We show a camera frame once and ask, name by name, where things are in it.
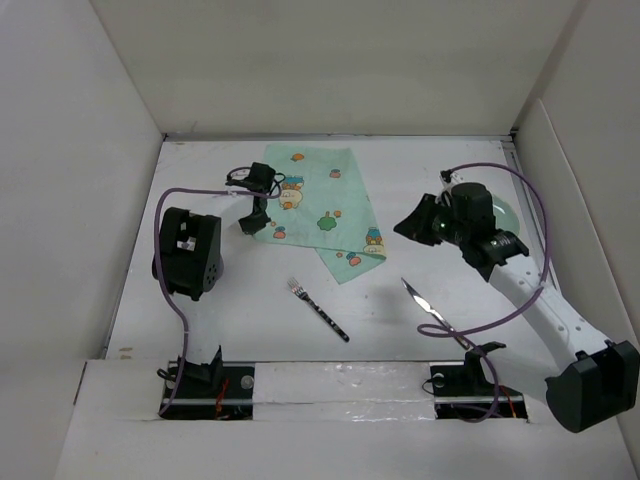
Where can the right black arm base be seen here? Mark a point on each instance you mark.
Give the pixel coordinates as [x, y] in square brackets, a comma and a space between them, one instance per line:
[462, 391]

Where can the green flower plate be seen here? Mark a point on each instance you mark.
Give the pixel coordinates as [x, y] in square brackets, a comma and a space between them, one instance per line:
[506, 218]

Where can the fork with black handle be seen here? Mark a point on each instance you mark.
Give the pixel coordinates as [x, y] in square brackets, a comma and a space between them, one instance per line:
[303, 295]

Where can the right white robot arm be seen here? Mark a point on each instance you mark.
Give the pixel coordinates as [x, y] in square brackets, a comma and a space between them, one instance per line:
[595, 378]

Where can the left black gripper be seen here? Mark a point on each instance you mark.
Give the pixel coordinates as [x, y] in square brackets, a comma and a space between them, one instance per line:
[252, 227]

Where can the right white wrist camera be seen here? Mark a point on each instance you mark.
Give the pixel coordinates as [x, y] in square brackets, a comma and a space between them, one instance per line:
[448, 180]

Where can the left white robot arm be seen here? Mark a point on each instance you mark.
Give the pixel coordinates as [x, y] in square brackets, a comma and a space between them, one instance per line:
[187, 246]

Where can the green cartoon placemat cloth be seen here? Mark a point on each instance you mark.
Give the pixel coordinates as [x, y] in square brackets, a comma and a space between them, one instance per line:
[324, 205]

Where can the knife with dark handle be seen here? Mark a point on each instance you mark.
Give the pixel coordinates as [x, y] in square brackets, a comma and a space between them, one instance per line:
[426, 306]

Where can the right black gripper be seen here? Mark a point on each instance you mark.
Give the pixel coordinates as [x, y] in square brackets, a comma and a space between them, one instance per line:
[414, 226]

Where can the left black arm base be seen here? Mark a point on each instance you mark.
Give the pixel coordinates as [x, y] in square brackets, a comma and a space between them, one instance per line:
[218, 390]

